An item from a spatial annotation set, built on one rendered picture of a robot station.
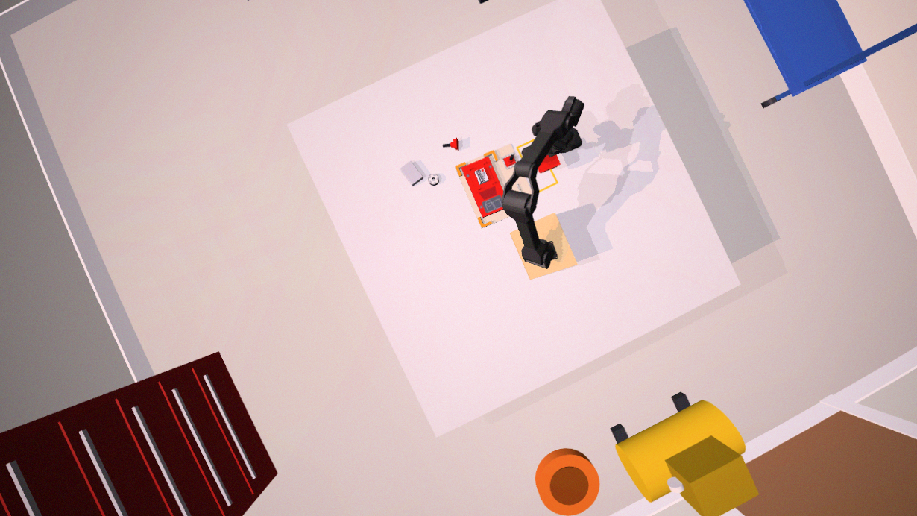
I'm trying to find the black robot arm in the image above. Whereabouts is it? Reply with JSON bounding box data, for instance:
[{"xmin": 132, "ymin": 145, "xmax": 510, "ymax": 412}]
[{"xmin": 502, "ymin": 96, "xmax": 584, "ymax": 269}]

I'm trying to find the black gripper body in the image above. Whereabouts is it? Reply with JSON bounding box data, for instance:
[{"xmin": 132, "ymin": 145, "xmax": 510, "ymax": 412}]
[{"xmin": 522, "ymin": 128, "xmax": 582, "ymax": 157}]

